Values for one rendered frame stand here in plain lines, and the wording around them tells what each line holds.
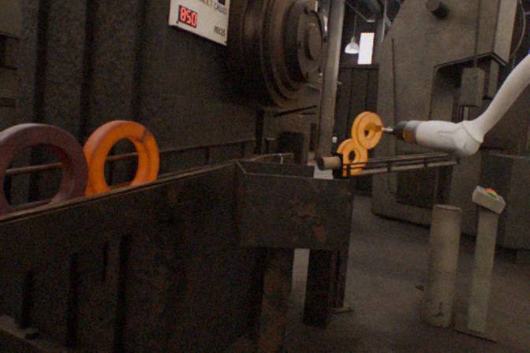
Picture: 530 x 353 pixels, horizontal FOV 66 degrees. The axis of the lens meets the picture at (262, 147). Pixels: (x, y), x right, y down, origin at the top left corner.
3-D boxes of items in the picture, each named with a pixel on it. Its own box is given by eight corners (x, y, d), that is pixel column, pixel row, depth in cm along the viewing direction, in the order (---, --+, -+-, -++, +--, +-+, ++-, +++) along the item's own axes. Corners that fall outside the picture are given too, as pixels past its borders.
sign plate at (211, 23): (168, 24, 109) (173, -43, 108) (221, 46, 133) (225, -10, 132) (175, 24, 108) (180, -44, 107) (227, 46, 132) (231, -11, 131)
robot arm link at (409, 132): (427, 146, 156) (413, 143, 160) (431, 122, 155) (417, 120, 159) (413, 144, 150) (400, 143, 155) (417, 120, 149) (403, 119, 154)
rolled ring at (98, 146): (86, 128, 74) (74, 126, 75) (94, 224, 77) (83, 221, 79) (157, 117, 90) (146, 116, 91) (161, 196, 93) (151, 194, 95)
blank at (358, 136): (352, 113, 170) (358, 113, 167) (377, 111, 178) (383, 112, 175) (350, 149, 172) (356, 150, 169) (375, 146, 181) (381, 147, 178)
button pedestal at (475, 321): (453, 333, 172) (470, 190, 168) (456, 313, 193) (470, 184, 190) (497, 346, 164) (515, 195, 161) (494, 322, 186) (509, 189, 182)
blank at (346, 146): (344, 179, 186) (348, 180, 183) (330, 150, 181) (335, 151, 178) (367, 161, 191) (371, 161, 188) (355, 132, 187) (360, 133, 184)
